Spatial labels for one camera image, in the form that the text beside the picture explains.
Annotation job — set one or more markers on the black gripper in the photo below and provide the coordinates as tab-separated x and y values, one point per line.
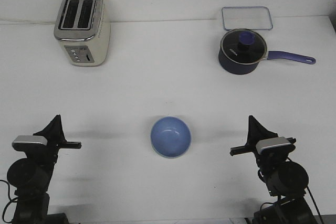
269	150
47	151

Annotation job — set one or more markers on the blue bowl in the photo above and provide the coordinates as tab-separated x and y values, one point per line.
170	137

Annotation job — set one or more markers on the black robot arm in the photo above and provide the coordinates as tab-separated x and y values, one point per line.
284	179
31	175

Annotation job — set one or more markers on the dark blue saucepan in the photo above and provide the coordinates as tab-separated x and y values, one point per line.
241	69

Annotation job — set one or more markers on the glass pot lid blue knob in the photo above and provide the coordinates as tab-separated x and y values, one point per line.
243	46

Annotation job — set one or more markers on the cream and silver toaster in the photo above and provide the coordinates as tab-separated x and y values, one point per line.
82	29

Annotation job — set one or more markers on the clear blue-rimmed container lid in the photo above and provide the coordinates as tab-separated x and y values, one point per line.
250	17

